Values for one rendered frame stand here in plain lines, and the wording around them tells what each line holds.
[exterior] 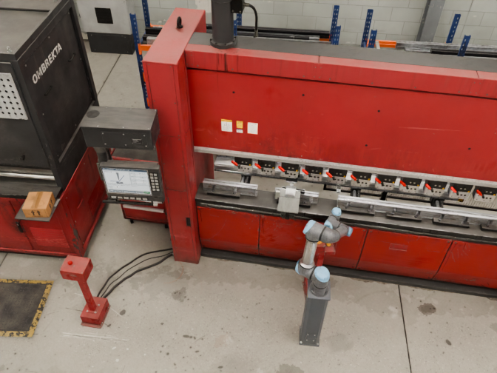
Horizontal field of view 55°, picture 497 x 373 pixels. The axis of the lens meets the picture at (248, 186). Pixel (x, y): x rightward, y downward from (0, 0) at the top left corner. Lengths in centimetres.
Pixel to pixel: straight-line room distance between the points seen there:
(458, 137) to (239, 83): 166
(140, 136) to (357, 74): 157
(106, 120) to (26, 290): 224
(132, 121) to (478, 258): 320
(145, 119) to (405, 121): 189
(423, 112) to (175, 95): 179
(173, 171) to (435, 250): 243
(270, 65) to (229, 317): 237
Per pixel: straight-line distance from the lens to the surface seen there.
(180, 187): 416
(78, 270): 414
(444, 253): 467
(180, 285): 484
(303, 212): 426
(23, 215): 443
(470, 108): 373
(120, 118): 355
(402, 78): 350
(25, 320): 500
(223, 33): 351
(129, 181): 376
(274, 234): 452
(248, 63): 348
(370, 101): 361
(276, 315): 464
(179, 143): 381
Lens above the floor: 401
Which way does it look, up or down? 45 degrees down
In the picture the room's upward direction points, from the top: 1 degrees clockwise
